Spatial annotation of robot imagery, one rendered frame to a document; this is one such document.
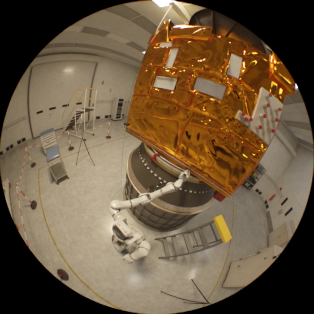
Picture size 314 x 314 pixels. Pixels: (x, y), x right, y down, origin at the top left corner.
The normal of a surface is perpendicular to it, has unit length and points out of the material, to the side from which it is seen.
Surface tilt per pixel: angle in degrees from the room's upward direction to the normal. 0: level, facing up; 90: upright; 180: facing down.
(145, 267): 0
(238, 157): 97
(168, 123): 87
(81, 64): 90
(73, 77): 90
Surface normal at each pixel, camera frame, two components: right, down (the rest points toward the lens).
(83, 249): 0.27, -0.79
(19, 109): 0.78, 0.51
